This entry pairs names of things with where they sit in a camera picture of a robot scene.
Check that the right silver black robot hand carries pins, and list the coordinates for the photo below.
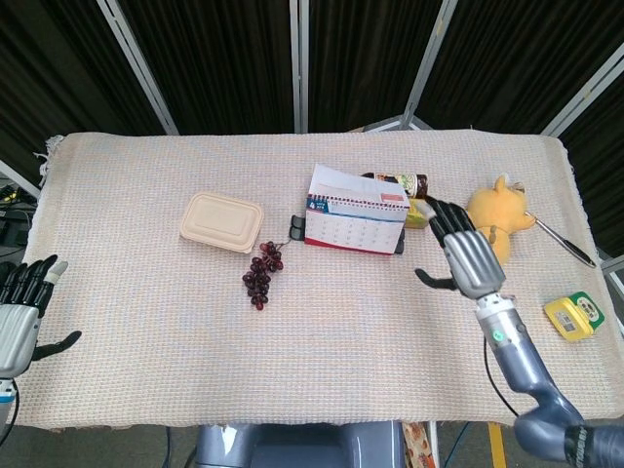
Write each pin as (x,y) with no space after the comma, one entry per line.
(475,263)

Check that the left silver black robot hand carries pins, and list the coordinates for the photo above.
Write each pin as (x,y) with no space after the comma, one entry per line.
(19,322)

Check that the red white desk calendar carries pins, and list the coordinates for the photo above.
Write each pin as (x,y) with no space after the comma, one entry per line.
(353,224)

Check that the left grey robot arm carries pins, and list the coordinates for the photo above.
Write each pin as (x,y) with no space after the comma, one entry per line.
(4,395)

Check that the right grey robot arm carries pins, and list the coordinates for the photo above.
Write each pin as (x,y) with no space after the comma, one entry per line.
(526,365)

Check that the yellow plush toy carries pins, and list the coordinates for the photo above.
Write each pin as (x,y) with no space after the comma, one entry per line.
(495,214)

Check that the yellow green small carton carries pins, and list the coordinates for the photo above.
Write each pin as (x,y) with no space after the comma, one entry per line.
(417,217)

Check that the black plastic clip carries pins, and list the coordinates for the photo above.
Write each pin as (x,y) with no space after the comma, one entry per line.
(400,245)
(296,228)

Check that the dark sauce bottle with label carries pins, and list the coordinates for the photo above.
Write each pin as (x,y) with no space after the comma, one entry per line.
(407,183)

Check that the beige woven tablecloth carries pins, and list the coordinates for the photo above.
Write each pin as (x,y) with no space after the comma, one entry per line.
(312,341)

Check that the orange patterned box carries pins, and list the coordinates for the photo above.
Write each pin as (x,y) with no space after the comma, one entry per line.
(418,446)

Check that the dark red grape bunch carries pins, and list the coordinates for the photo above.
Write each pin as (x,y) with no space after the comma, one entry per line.
(258,280)

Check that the beige lidded lunch box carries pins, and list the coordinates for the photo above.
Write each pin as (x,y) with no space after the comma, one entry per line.
(222,222)

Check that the grey robot torso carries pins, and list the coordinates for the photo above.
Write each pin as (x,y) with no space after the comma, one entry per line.
(302,446)

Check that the grey metal partition frame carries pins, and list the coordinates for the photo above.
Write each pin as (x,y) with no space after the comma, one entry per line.
(585,88)
(431,63)
(139,68)
(300,63)

